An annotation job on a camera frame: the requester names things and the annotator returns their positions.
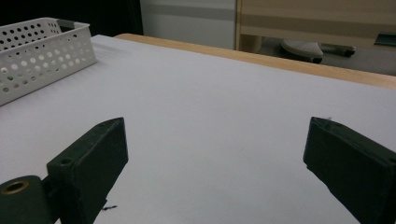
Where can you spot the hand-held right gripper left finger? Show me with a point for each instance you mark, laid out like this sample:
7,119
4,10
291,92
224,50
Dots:
93,165

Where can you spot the wooden cabinet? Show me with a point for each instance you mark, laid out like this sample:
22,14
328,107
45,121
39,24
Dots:
314,18

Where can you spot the chair base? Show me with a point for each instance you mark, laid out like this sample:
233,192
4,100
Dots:
303,49

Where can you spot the white perforated plastic basket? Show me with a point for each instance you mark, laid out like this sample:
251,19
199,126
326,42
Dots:
40,59

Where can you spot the white table sheet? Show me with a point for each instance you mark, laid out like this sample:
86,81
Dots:
202,130

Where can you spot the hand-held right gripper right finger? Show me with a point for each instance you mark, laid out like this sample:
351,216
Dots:
351,165

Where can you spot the white cabinet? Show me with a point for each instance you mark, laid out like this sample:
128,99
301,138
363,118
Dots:
190,21

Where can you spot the dark curtain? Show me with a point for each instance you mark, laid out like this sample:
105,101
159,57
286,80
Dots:
68,12

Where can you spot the wooden table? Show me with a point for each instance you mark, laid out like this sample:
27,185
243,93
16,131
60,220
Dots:
249,57

